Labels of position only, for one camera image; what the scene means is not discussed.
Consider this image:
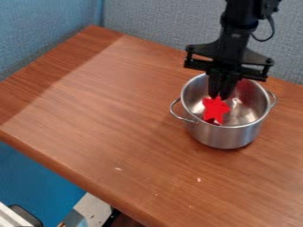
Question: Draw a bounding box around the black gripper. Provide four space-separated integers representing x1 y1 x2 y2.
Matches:
183 27 275 100

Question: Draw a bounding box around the red star-shaped block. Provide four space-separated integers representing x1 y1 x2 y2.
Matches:
203 97 231 125

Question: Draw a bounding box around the stainless steel pot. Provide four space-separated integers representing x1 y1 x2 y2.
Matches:
171 74 277 149

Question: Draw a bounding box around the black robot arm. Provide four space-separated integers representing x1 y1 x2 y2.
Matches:
183 0 281 100

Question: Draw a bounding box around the white grey box under table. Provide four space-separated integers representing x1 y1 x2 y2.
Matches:
58 193 111 227

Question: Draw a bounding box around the black white device corner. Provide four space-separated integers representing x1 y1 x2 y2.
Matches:
0 202 44 227

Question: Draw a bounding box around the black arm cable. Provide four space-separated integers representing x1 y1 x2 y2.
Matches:
250 16 277 43

